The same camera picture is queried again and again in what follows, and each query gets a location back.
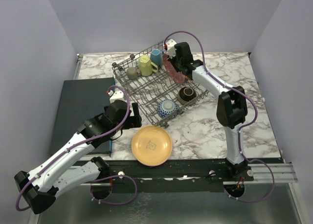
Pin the grey wire dish rack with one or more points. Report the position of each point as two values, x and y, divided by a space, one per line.
149 91

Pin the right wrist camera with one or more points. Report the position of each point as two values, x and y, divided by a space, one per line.
169 47

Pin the grey ceramic mug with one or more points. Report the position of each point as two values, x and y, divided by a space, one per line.
133 73

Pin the red blue patterned bowl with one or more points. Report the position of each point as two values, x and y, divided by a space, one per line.
166 107

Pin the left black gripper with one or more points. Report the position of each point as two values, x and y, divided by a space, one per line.
133 121

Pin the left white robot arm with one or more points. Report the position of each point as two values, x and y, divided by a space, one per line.
43 185

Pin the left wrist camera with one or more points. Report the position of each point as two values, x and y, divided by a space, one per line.
117 95

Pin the light green ceramic mug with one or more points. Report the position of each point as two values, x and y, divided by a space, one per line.
146 66

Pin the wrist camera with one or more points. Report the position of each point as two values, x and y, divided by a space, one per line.
117 95
169 47

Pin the blue ceramic mug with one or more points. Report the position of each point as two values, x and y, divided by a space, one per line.
156 57

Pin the brown patterned bowl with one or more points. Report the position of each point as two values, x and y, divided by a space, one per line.
186 95

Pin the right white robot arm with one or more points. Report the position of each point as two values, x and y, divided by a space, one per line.
231 104

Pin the cream yellow round plate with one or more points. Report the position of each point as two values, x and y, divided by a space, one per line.
152 144

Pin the aluminium frame rail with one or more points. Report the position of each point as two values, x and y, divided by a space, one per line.
283 173

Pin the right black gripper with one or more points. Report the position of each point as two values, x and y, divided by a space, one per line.
172 59

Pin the pink polka dot plate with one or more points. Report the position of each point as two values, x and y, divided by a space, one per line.
178 77

